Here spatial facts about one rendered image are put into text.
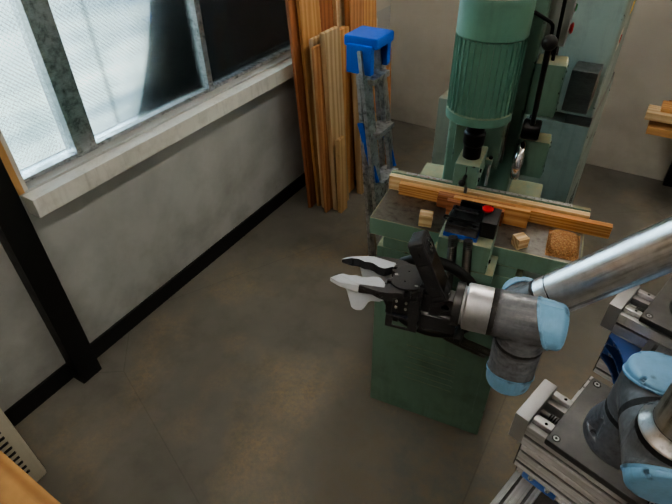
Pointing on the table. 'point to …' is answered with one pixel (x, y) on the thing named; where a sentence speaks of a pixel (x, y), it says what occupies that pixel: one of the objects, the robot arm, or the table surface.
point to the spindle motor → (488, 61)
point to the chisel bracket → (470, 169)
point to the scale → (496, 190)
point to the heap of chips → (563, 244)
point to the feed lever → (539, 92)
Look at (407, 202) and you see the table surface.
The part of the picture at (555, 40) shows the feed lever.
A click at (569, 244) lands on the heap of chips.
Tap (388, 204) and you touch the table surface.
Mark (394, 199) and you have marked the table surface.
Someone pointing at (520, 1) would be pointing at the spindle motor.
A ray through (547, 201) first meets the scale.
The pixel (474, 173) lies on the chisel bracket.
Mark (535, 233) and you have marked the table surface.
